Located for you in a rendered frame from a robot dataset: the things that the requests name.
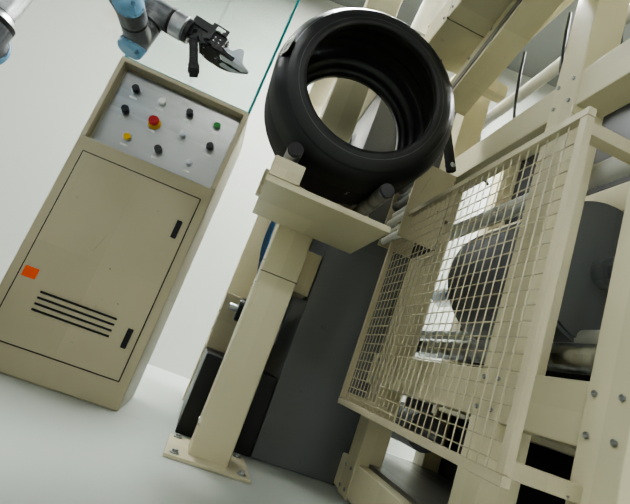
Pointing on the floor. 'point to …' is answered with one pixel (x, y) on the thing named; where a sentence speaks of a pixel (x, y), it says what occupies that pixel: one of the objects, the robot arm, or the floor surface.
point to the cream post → (269, 298)
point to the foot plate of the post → (178, 446)
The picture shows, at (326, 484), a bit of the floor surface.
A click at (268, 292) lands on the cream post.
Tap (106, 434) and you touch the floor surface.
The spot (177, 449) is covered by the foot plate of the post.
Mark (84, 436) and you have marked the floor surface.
